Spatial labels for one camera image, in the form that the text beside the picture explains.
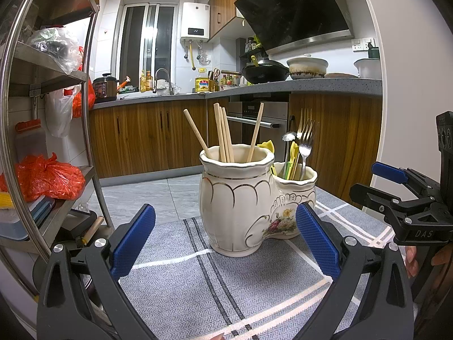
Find person's right hand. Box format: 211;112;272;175
403;244;453;332

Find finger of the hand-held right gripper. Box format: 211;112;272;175
371;162;441;202
349;183;425;227

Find clear plastic bag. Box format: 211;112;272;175
26;27;83;75

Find silver metal fork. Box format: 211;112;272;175
297;108;313;139
299;120;315;181

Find white water heater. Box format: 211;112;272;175
180;2;210;43

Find metal shelf rack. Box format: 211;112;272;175
0;0;116;291

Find crumpled orange plastic bag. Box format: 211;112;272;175
0;153;86;202

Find knife block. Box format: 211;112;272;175
208;68;221;93

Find yellow green plastic utensil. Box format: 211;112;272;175
285;141;301;180

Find metal sink faucet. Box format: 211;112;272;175
153;68;175;95

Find hanging orange plastic bag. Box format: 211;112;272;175
72;46;97;119

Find white plastic bag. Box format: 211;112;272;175
45;85;76;139

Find white cooking pot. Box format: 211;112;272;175
286;55;330;79

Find black wok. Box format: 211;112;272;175
241;58;291;85

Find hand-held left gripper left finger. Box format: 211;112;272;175
37;203;158;340

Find yellow cooking oil bottle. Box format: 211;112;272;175
195;69;210;93

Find black spice rack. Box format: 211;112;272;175
240;37;270;65

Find built-in oven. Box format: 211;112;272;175
227;101;289;163

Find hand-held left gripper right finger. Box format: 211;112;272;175
295;202;414;340

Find wooden wall cabinets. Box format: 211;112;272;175
207;0;270;42

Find white ceramic utensil holder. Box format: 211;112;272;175
199;144;318;258

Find white bowl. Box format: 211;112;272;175
354;58;382;79

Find kitchen window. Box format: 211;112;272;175
118;3;179;89

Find grey countertop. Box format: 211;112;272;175
93;78;383;110

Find stacked plastic food containers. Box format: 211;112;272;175
0;196;57;241

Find silver metal spoon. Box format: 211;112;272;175
282;132;297;165

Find grey striped table mat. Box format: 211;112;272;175
117;186;397;340

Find wooden base cabinet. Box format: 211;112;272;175
88;99;209;179
288;92;383;208

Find wooden handle tool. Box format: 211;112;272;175
82;216;106;247

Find black range hood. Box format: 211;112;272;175
234;0;355;55

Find white wall socket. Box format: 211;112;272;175
352;38;376;51

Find dark red rice cooker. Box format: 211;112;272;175
93;73;118;104

